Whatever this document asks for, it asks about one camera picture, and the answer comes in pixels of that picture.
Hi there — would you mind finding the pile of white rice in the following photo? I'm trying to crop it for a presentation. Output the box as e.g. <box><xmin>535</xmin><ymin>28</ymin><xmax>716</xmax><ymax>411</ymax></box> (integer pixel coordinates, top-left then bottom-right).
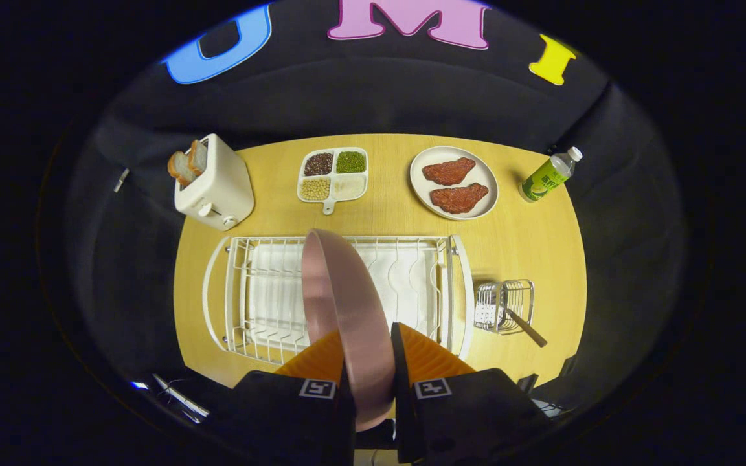
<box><xmin>333</xmin><ymin>175</ymin><xmax>366</xmax><ymax>199</ymax></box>

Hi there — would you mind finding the red meat slice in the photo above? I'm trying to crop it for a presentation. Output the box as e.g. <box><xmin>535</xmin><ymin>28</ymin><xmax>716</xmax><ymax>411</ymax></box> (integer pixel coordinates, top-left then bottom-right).
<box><xmin>429</xmin><ymin>183</ymin><xmax>490</xmax><ymax>215</ymax></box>
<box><xmin>422</xmin><ymin>157</ymin><xmax>477</xmax><ymax>186</ymax></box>

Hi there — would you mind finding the pile of dark red beans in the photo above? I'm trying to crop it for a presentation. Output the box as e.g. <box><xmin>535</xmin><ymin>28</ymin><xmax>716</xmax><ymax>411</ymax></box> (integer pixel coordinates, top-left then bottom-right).
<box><xmin>304</xmin><ymin>152</ymin><xmax>334</xmax><ymax>177</ymax></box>

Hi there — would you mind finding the black backdrop cloth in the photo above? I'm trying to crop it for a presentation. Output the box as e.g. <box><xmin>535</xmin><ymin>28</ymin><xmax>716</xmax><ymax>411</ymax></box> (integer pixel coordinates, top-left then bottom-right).
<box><xmin>65</xmin><ymin>0</ymin><xmax>688</xmax><ymax>415</ymax></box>

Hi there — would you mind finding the toasted bread slice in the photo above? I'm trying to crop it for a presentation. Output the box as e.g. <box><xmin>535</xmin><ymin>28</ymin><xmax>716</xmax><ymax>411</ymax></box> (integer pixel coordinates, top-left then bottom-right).
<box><xmin>167</xmin><ymin>151</ymin><xmax>198</xmax><ymax>188</ymax></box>
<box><xmin>187</xmin><ymin>139</ymin><xmax>209</xmax><ymax>176</ymax></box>

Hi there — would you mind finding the white oval plate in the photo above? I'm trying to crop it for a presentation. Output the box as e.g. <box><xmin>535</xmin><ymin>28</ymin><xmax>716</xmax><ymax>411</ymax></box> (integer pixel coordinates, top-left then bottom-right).
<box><xmin>409</xmin><ymin>146</ymin><xmax>499</xmax><ymax>221</ymax></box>

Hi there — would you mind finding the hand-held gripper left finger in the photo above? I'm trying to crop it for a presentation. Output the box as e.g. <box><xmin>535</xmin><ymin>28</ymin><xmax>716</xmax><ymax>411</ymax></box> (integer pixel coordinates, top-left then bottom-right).
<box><xmin>218</xmin><ymin>329</ymin><xmax>356</xmax><ymax>466</ymax></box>

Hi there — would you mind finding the white divided dish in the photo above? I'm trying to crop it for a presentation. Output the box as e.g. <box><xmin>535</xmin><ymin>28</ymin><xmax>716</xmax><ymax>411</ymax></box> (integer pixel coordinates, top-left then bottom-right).
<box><xmin>297</xmin><ymin>147</ymin><xmax>369</xmax><ymax>216</ymax></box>

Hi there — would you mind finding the metal wire basket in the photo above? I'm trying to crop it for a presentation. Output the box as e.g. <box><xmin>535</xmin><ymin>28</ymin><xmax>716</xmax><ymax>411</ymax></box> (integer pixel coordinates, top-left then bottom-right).
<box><xmin>474</xmin><ymin>279</ymin><xmax>536</xmax><ymax>336</ymax></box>

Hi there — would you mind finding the white wire dish rack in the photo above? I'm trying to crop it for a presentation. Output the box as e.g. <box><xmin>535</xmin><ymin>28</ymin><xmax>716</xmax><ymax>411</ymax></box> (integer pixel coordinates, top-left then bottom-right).
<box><xmin>202</xmin><ymin>234</ymin><xmax>475</xmax><ymax>367</ymax></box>

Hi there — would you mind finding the pink round plate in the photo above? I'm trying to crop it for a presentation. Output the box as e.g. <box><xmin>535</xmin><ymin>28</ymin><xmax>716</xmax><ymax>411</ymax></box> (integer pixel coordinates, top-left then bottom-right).
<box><xmin>301</xmin><ymin>228</ymin><xmax>396</xmax><ymax>432</ymax></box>

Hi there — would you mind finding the wooden handle metal spoon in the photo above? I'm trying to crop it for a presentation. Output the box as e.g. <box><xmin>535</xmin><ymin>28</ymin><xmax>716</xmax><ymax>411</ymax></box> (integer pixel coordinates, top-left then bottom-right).
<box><xmin>501</xmin><ymin>305</ymin><xmax>548</xmax><ymax>348</ymax></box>

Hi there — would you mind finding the pile of yellow soybeans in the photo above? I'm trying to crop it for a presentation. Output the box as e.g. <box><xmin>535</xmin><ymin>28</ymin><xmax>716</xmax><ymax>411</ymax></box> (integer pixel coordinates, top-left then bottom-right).
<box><xmin>300</xmin><ymin>178</ymin><xmax>331</xmax><ymax>201</ymax></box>

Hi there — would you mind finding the green label plastic bottle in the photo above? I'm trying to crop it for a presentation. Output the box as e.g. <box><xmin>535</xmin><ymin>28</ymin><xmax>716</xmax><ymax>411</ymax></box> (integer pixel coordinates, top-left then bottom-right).
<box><xmin>519</xmin><ymin>146</ymin><xmax>583</xmax><ymax>203</ymax></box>

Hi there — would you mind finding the white toaster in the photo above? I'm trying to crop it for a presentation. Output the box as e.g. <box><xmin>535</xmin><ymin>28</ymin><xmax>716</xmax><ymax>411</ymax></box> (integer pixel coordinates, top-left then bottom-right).
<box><xmin>174</xmin><ymin>133</ymin><xmax>255</xmax><ymax>232</ymax></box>

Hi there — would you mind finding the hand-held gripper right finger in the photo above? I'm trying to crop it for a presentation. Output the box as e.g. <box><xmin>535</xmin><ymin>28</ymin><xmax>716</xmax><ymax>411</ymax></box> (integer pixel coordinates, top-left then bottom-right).
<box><xmin>390</xmin><ymin>322</ymin><xmax>555</xmax><ymax>464</ymax></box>

